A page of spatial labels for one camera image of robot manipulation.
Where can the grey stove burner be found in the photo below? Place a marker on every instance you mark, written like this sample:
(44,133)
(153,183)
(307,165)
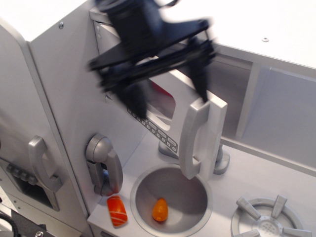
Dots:
(265,217)

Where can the grey ice dispenser panel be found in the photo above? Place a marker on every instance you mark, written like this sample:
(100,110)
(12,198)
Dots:
(27,184)

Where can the white toy kitchen cabinet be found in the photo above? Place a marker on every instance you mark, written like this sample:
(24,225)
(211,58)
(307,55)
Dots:
(265,71)

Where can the white microwave door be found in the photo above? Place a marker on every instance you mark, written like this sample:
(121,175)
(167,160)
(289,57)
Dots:
(165,118)

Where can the salmon sushi toy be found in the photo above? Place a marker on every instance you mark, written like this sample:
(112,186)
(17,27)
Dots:
(117,211)

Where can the grey toy faucet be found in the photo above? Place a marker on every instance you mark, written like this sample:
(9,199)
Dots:
(221,164)

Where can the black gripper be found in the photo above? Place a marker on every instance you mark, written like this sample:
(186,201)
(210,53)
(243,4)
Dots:
(149,46)

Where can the orange toy carrot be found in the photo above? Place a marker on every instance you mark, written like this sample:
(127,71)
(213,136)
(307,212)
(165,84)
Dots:
(160,210)

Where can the round grey sink bowl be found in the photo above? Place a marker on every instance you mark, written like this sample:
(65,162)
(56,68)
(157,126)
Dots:
(189,202)

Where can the red toy chili pepper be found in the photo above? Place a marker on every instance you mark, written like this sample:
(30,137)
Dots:
(159,91)

